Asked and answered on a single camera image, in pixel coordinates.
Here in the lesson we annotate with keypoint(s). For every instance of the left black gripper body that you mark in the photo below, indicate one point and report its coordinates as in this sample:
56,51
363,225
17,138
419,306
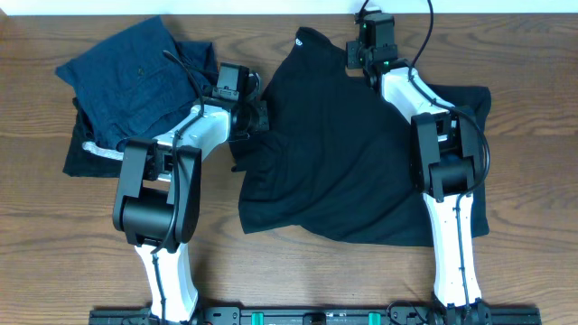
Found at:
260,119

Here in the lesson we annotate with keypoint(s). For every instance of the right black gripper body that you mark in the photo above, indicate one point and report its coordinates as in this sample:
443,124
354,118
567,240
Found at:
353,57

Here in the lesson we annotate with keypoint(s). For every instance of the black polo shirt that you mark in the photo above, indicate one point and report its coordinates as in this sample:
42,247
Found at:
336,158

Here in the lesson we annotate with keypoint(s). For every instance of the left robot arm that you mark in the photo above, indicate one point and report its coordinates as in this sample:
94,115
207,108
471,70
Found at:
157,204

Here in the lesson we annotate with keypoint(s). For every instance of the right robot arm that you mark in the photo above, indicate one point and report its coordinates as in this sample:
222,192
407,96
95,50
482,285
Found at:
449,155

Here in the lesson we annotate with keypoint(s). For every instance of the folded dark blue shorts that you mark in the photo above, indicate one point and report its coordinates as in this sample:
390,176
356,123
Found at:
138,82

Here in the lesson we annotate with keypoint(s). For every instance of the folded black garment white stripe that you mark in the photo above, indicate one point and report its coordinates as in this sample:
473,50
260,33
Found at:
83,163

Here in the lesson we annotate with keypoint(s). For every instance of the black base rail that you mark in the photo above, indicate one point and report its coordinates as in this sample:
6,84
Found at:
400,314

